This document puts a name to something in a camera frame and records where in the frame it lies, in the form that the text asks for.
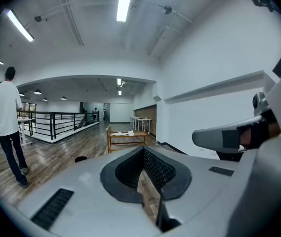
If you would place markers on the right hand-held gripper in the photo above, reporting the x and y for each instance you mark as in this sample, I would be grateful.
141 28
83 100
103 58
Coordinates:
273 181

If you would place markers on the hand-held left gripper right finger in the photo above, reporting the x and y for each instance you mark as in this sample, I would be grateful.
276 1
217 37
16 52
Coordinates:
199 196

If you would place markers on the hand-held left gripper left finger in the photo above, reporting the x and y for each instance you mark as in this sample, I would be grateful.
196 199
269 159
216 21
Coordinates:
86 206

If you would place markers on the white slipper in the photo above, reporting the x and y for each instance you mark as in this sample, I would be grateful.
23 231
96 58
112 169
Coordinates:
131 132
119 133

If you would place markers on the black round bin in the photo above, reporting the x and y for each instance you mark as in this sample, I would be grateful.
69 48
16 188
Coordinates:
81 159

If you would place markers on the white table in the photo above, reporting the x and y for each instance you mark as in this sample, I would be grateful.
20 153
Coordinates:
146 119
135 117

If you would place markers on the wooden trolley cart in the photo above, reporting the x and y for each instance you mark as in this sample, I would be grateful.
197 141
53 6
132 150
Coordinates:
141 134

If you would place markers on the black metal railing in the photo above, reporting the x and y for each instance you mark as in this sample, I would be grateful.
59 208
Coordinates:
52 126

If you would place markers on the white standing desk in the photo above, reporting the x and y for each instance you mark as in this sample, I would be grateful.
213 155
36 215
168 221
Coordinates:
24 119

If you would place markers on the small grey camera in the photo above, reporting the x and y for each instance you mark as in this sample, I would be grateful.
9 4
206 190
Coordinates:
259 102

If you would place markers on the white security camera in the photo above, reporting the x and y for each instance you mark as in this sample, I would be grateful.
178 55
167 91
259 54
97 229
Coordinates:
123 84

